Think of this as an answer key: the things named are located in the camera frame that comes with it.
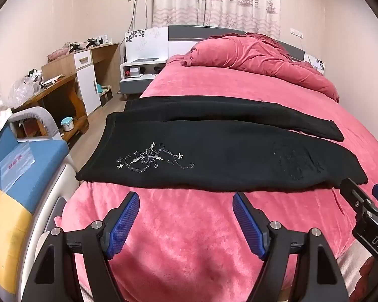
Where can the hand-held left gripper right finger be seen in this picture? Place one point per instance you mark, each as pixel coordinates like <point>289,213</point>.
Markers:
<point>249,226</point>

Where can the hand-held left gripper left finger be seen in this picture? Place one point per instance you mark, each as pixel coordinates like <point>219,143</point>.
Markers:
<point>124,225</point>

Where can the black embroidered pants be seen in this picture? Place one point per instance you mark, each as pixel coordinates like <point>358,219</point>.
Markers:
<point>208,151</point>

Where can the pink fleece bed sheet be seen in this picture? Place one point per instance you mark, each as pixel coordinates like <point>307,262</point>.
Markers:
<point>192,245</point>

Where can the blue cushioned chair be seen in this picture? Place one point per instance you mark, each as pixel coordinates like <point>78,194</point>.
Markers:
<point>41,151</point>

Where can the white pot with blue lid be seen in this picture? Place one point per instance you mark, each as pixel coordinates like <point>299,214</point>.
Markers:
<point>67,124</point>

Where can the clear zip bag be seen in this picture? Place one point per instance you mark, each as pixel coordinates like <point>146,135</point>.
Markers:
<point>17,163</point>

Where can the white grey nightstand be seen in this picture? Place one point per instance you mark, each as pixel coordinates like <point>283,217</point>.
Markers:
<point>318,63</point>
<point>141,47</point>

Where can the teal cup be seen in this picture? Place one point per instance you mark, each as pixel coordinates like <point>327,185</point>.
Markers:
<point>99,87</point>

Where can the wooden desk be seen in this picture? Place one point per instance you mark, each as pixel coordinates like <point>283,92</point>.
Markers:
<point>66,84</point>

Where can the white papers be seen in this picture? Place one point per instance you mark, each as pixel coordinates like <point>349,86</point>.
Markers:
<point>52,81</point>

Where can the wooden cabinet with white door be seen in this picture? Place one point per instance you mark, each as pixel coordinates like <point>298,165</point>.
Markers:
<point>105,59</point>

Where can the pink duvet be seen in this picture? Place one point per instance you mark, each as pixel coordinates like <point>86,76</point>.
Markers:
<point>255,56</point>

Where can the clear plastic bag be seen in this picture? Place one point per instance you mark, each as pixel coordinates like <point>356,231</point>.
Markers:
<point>22,89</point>

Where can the pink ruffled pouch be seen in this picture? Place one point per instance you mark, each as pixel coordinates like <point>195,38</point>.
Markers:
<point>57,55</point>

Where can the black clamp tool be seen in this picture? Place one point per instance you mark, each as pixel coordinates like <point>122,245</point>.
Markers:
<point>94,42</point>
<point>75,47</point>

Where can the grey bed headboard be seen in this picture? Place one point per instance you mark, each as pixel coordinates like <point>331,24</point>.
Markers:
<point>182,31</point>

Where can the ship print curtain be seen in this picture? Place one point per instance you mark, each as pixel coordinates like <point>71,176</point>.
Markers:
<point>208,0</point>

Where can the white wall socket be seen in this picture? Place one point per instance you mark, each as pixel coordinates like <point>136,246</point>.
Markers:
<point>296,32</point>

